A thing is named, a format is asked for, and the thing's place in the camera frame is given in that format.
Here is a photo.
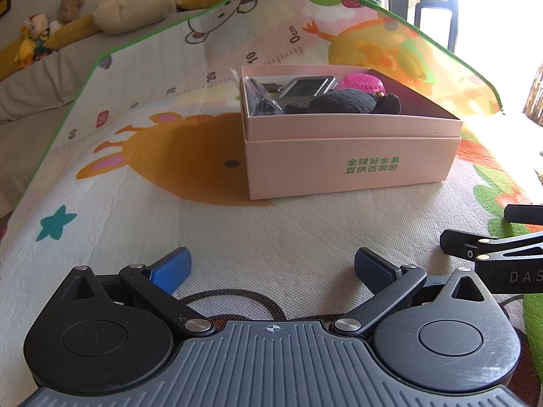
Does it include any black cable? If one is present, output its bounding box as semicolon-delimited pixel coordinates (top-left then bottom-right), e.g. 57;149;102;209
180;290;292;322

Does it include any white battery charger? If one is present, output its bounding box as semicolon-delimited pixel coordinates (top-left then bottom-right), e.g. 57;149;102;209
278;77;339;105

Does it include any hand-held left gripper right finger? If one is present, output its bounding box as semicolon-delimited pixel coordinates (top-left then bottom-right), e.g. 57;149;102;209
334;247;488;341

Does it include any pink-faced doll plush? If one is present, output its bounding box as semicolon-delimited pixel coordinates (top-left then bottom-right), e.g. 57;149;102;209
23;14;52;37

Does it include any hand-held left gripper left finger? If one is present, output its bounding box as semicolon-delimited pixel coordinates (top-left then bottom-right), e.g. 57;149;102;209
63;247;215;336

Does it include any pink plastic strainer basket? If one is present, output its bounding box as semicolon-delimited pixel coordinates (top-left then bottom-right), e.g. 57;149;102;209
339;73;387;95

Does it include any cartoon printed play mat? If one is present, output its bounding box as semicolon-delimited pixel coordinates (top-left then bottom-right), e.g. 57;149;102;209
0;0;543;407

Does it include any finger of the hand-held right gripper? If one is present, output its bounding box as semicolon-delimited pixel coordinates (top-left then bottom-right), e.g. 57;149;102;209
504;204;543;223
440;229;543;263

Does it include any silver foil packet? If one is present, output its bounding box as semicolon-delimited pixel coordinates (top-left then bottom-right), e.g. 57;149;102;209
245;77;284;116

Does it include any cream pillow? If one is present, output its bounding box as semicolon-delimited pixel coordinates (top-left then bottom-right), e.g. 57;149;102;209
92;0;184;35

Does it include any black plush toy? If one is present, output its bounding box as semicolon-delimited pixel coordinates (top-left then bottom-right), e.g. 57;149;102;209
283;89;401;115

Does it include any grey covered sofa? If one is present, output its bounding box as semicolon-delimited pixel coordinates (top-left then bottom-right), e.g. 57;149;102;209
0;30;112;204

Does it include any yellow duck plush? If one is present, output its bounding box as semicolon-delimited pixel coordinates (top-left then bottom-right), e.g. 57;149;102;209
15;34;37;69

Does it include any pink cardboard box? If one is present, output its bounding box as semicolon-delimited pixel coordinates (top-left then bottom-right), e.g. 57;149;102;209
240;65;463;201

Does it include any brown plush bear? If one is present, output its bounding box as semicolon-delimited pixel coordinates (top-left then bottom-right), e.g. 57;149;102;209
58;0;86;25

